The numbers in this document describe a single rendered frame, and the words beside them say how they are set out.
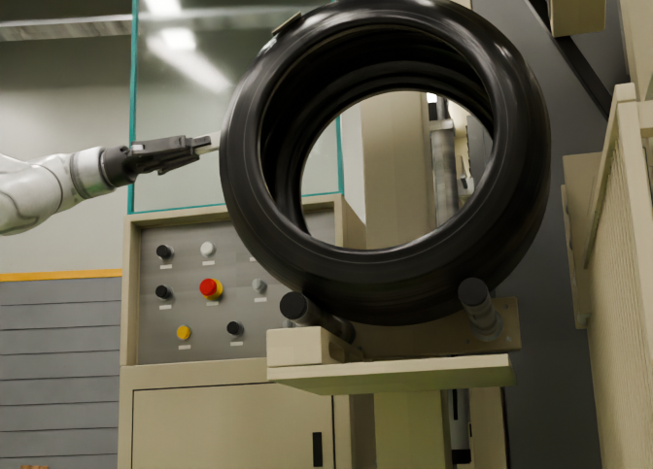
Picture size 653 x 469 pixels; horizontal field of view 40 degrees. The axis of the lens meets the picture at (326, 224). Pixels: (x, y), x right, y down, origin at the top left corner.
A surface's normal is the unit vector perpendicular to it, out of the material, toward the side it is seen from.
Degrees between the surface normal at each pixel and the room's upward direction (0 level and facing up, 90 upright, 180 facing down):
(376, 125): 90
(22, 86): 90
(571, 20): 162
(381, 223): 90
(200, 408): 90
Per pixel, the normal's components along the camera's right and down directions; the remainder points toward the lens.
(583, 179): -0.23, -0.25
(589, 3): -0.04, 0.84
